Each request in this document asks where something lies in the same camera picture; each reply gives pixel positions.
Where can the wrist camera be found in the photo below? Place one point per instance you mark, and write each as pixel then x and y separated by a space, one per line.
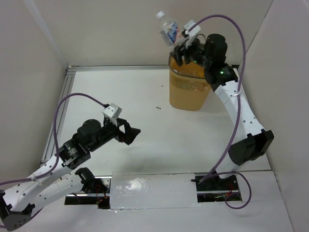
pixel 112 113
pixel 190 32

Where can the red cap cola bottle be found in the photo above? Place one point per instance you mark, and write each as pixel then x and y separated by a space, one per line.
pixel 201 89

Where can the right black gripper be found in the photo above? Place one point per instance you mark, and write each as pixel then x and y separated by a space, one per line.
pixel 179 51

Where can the silver tape sheet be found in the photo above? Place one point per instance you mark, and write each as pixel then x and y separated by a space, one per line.
pixel 158 191

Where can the clear bottle white cap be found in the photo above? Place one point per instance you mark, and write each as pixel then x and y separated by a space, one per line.
pixel 192 86

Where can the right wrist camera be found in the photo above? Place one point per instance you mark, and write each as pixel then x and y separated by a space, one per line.
pixel 190 32

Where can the aluminium frame rail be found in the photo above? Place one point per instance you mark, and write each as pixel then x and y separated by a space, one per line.
pixel 152 67

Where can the clear bottle blue-orange label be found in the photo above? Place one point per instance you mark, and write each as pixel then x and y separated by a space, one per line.
pixel 170 31

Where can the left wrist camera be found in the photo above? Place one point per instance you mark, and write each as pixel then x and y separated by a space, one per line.
pixel 112 113

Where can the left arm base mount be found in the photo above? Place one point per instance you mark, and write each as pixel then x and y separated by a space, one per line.
pixel 97 195

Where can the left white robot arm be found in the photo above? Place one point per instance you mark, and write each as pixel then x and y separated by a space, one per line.
pixel 62 175

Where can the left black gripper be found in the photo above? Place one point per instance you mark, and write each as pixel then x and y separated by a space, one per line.
pixel 121 130

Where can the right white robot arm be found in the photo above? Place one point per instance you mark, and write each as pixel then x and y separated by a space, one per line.
pixel 249 139

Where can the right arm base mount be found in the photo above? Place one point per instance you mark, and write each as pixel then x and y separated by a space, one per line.
pixel 216 189

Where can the orange mesh waste bin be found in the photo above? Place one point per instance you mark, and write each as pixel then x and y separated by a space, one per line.
pixel 184 99

